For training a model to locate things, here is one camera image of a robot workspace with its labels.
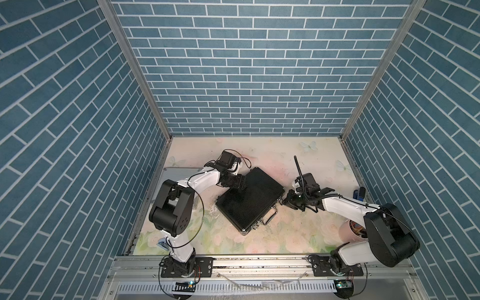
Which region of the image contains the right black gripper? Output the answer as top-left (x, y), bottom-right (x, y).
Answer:
top-left (280, 189), bottom-right (309, 211)

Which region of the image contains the black poker set case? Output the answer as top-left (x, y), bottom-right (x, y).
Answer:
top-left (216, 167), bottom-right (285, 236)

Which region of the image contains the silver aluminium poker case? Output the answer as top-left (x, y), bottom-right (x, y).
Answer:
top-left (160, 167), bottom-right (202, 182)

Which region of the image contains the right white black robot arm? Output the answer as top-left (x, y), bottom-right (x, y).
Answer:
top-left (281, 188), bottom-right (420, 273)

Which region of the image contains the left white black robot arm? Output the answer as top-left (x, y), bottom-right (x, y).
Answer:
top-left (149, 167), bottom-right (246, 265)

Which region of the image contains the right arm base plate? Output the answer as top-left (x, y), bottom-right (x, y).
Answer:
top-left (306, 254), bottom-right (364, 277)

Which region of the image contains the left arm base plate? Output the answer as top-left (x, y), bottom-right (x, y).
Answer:
top-left (159, 256), bottom-right (214, 278)

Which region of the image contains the aluminium front rail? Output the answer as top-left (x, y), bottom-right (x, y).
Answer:
top-left (107, 254), bottom-right (418, 281)

